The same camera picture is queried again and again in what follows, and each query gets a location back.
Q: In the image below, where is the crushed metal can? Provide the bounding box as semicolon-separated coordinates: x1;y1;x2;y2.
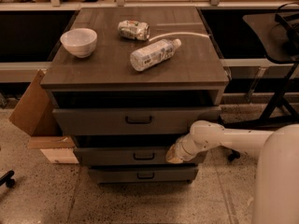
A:
118;21;150;41

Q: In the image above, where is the black chair caster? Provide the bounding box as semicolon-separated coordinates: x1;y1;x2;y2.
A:
0;170;15;189

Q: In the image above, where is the white foam block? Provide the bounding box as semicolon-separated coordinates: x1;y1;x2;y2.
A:
41;148;78;164

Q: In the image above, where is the grey top drawer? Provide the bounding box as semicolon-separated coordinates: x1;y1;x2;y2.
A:
53;106;221;135

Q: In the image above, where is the grey drawer cabinet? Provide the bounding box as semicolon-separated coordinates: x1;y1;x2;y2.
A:
41;7;229;183

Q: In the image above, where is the clear plastic bottle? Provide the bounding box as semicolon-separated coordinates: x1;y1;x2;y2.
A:
130;38;181;72

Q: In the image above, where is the white bowl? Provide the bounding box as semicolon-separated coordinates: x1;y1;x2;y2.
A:
60;28;97;58

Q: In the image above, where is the grey bottom drawer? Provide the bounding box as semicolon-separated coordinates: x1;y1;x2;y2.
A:
88;165;198;184

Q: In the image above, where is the brown cardboard sheet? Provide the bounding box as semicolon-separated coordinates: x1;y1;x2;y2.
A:
9;70;61;136

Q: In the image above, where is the grey drawer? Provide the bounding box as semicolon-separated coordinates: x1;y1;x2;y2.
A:
53;106;221;135
73;146;207;167
88;165;198;184

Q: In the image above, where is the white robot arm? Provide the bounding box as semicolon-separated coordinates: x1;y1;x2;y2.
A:
165;120;299;224

